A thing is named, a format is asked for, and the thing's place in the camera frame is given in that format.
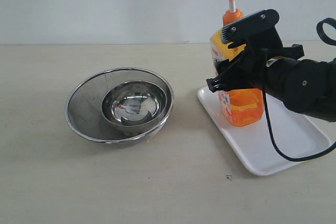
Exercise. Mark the small steel inner bowl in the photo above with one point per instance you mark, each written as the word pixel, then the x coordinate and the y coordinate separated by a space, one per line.
pixel 134 106

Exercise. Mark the steel mesh strainer basket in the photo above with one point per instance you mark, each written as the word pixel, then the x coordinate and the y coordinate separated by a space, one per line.
pixel 83 107

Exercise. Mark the white rectangular plastic tray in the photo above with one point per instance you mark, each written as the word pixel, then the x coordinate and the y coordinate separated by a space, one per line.
pixel 295 134

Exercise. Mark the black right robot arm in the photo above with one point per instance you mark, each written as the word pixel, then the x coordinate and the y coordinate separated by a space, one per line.
pixel 304 86

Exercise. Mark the orange pump soap bottle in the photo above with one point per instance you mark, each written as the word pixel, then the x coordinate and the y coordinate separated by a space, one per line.
pixel 243 106

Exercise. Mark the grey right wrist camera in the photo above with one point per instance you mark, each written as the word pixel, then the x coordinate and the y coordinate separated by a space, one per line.
pixel 250 25

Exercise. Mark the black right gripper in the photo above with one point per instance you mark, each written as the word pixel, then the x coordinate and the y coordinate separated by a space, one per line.
pixel 245 71

